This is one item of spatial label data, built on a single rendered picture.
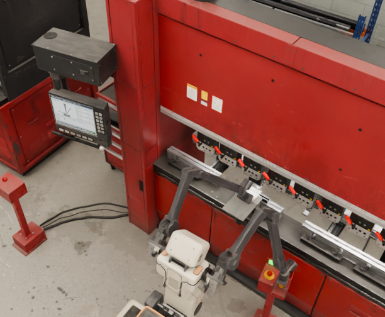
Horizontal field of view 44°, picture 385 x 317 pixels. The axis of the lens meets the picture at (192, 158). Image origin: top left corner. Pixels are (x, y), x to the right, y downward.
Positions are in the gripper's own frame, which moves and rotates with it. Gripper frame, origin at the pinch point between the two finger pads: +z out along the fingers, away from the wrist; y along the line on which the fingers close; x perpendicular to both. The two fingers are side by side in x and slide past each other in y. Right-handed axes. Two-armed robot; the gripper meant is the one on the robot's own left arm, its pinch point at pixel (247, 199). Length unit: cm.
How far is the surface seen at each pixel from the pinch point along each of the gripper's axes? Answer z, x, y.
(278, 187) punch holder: -14.6, -15.8, -19.3
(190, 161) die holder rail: 7, -5, 58
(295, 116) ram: -67, -48, -21
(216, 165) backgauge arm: 30, -16, 47
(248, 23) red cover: -106, -74, 19
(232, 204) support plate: -3.5, 8.7, 6.7
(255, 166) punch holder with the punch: -20.0, -19.6, 0.9
